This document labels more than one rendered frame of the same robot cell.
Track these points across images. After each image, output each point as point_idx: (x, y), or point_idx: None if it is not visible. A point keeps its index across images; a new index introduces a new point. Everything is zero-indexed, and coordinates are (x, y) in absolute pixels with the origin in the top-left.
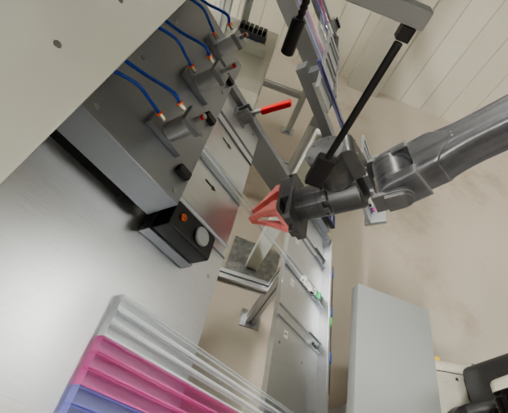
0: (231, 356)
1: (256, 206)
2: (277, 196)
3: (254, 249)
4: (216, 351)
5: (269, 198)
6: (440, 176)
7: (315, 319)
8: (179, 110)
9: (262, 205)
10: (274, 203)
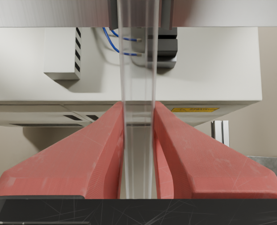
0: (153, 189)
1: (160, 109)
2: (180, 194)
3: None
4: (153, 172)
5: (170, 151)
6: None
7: None
8: None
9: (160, 131)
10: (42, 183)
